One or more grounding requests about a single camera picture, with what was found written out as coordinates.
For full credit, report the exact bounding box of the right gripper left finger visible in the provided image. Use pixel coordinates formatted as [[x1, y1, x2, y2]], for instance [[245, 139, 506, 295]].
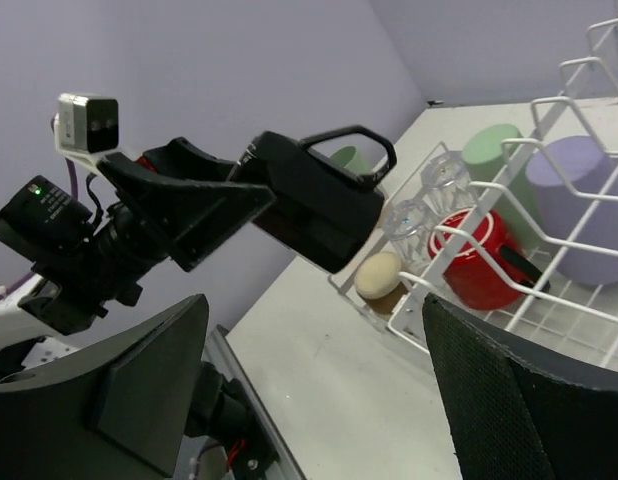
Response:
[[0, 294, 209, 479]]

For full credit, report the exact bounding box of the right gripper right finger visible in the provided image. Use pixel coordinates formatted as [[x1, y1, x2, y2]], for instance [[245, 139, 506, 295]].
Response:
[[422, 294, 618, 479]]

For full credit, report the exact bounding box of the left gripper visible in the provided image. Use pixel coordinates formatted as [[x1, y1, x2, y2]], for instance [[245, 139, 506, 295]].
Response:
[[97, 137, 274, 272]]

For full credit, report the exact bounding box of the red mug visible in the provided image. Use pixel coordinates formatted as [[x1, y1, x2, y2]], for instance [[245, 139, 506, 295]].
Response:
[[443, 210, 542, 311]]

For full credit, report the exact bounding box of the light green cup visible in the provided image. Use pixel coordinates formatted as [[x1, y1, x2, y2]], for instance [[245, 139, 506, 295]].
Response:
[[330, 145, 372, 175]]

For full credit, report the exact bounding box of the cream and brown cup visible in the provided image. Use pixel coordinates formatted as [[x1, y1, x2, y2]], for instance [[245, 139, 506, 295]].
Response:
[[354, 251, 407, 318]]

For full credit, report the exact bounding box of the clear glass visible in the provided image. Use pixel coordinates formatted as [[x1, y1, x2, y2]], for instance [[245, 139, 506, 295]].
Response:
[[382, 198, 438, 275], [421, 152, 477, 217]]

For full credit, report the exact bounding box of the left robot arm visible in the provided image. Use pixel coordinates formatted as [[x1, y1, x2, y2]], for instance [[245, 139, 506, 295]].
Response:
[[0, 137, 274, 336]]

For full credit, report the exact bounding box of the green cup in low rack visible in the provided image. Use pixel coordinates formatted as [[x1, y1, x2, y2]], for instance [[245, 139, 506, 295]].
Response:
[[460, 124, 545, 251]]

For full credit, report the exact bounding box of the purple cup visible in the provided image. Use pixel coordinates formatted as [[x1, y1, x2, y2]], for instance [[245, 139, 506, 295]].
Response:
[[525, 136, 618, 286]]

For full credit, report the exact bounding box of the aluminium mounting rail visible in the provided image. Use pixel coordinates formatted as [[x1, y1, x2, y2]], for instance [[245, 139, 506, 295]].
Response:
[[203, 327, 307, 480]]

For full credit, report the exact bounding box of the tall white wire rack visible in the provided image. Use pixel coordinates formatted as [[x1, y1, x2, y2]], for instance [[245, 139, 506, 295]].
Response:
[[384, 2, 618, 371]]

